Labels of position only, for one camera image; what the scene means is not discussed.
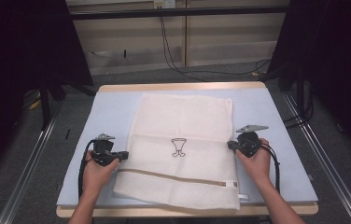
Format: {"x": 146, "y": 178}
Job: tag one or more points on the wooden table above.
{"x": 179, "y": 86}

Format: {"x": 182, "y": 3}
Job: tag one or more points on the black stand leg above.
{"x": 44, "y": 109}

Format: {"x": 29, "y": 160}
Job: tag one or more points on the light blue table mat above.
{"x": 270, "y": 105}

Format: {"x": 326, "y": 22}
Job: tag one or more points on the white mesh laundry bag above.
{"x": 179, "y": 124}

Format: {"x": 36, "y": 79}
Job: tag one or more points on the small black stick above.
{"x": 67, "y": 134}

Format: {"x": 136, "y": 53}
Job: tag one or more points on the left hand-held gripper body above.
{"x": 103, "y": 152}

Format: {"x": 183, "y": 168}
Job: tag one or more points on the black horizontal bar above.
{"x": 179, "y": 12}

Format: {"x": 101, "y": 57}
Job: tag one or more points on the black curtain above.
{"x": 335, "y": 62}
{"x": 18, "y": 62}

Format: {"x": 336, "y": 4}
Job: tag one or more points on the white wall socket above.
{"x": 164, "y": 3}

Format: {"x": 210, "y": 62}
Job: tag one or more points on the yellow tape piece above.
{"x": 34, "y": 104}

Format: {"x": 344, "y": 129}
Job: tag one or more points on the metal floor rail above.
{"x": 24, "y": 177}
{"x": 329, "y": 174}

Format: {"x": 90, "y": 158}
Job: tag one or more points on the person's left hand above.
{"x": 95, "y": 177}

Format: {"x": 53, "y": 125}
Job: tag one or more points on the person's right hand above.
{"x": 257, "y": 168}

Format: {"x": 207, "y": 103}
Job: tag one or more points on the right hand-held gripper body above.
{"x": 249, "y": 143}

